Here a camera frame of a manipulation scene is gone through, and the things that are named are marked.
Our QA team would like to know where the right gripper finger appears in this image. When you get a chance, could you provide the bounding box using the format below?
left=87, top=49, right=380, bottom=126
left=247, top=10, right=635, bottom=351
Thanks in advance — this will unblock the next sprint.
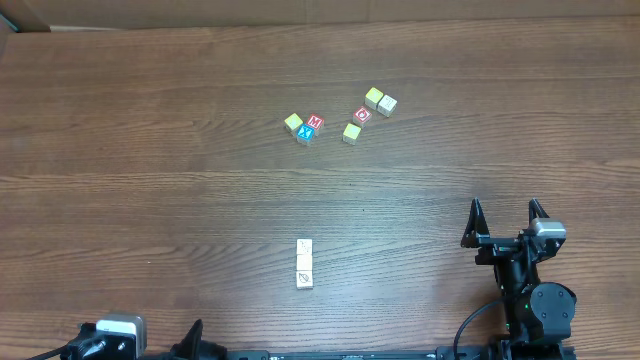
left=460, top=198, right=490, bottom=248
left=528, top=198, right=549, bottom=222

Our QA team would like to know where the fish picture wooden block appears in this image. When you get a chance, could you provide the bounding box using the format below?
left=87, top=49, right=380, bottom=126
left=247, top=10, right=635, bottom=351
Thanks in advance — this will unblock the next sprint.
left=296, top=239, right=313, bottom=255

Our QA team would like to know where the yellow S block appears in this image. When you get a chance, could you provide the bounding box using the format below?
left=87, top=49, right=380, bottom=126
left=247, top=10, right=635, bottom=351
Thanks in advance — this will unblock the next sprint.
left=296, top=254, right=313, bottom=271

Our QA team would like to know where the leaf picture wooden block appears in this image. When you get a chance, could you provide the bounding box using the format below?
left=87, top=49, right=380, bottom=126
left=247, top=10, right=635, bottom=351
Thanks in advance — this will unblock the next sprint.
left=296, top=271, right=314, bottom=290

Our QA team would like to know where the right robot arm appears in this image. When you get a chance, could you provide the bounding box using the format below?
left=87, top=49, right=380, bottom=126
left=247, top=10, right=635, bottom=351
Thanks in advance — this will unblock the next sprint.
left=452, top=198, right=577, bottom=359

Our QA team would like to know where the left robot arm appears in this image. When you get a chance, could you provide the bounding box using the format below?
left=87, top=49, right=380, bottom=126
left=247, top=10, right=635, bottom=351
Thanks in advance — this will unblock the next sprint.
left=59, top=318, right=227, bottom=360

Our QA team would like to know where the plain wooden block far right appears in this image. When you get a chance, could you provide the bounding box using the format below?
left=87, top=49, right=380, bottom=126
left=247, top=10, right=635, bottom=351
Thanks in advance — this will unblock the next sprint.
left=377, top=94, right=397, bottom=117

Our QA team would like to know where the yellow C block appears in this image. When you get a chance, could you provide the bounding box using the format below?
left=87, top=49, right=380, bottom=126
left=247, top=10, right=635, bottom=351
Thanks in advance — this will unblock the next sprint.
left=342, top=123, right=361, bottom=145

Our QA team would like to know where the red O block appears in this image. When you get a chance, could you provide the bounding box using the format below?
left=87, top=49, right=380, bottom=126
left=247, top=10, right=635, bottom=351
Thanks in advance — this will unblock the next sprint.
left=352, top=106, right=372, bottom=128

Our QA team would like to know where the yellow block far right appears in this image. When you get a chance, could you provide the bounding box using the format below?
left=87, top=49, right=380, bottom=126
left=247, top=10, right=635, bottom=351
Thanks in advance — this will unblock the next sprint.
left=364, top=87, right=384, bottom=110

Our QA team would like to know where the red M block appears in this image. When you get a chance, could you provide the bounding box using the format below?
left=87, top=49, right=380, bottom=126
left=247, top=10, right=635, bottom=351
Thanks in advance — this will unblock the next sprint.
left=306, top=114, right=325, bottom=136

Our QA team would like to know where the blue X block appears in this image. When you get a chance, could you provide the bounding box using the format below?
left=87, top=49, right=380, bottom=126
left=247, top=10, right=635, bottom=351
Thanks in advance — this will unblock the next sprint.
left=296, top=124, right=315, bottom=145

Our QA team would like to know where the yellow block far left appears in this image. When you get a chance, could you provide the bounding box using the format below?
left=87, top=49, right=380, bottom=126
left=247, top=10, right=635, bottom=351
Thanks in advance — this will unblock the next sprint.
left=284, top=113, right=304, bottom=136

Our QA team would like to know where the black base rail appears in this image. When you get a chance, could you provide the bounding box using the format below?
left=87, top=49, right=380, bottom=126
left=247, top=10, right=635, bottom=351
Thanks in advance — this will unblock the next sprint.
left=226, top=345, right=578, bottom=360

